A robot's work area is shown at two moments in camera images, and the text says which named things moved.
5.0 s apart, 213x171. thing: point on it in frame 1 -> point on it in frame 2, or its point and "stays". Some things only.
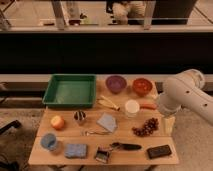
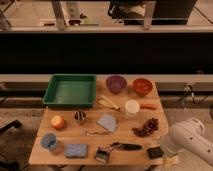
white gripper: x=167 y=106 -> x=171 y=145
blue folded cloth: x=108 y=122 stays
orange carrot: x=148 y=106 stays
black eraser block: x=159 y=151 stays
